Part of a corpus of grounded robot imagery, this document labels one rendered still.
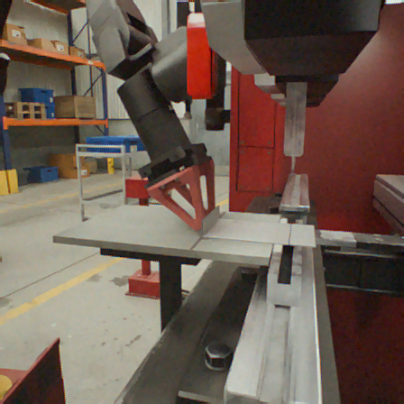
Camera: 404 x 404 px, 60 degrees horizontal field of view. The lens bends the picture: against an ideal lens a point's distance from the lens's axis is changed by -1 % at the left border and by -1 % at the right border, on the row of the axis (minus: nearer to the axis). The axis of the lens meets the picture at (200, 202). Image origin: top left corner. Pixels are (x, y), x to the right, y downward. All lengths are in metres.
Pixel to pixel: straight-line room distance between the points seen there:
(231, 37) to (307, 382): 0.22
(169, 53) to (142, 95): 0.06
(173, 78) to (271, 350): 0.30
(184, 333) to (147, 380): 0.09
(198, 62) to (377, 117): 1.06
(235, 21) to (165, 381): 0.34
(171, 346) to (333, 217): 0.97
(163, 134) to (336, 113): 0.92
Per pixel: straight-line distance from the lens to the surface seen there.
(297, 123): 0.39
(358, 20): 0.20
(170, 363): 0.43
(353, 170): 1.31
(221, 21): 0.21
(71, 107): 8.30
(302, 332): 0.31
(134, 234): 0.45
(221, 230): 0.45
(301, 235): 0.44
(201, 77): 0.29
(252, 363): 0.27
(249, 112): 1.30
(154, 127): 0.44
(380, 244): 0.44
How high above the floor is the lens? 1.13
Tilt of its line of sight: 12 degrees down
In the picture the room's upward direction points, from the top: straight up
